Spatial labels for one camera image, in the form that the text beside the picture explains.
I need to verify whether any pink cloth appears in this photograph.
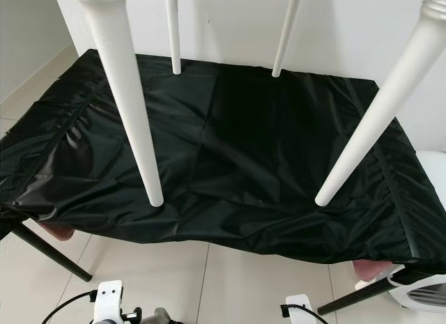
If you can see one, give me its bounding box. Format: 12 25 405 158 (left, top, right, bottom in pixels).
35 219 75 242
352 260 395 281

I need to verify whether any black metal table leg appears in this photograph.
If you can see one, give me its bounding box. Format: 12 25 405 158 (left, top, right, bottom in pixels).
317 275 402 316
10 223 93 283

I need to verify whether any white dome litter box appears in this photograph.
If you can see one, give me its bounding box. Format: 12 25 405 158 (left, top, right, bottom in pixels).
354 264 446 313

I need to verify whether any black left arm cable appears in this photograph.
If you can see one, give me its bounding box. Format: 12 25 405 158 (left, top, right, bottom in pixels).
40 290 99 324

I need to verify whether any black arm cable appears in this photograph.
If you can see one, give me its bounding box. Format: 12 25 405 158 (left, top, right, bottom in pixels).
280 304 330 324
40 290 99 324

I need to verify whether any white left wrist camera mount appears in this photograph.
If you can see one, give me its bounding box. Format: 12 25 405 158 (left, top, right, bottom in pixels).
95 280 123 324

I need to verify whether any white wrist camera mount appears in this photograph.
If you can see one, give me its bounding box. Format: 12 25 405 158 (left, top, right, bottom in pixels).
285 295 314 324
95 280 123 324

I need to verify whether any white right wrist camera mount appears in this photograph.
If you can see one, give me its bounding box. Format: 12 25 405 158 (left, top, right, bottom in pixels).
285 295 314 324

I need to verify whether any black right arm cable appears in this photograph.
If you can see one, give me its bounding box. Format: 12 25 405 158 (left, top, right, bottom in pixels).
280 304 330 324

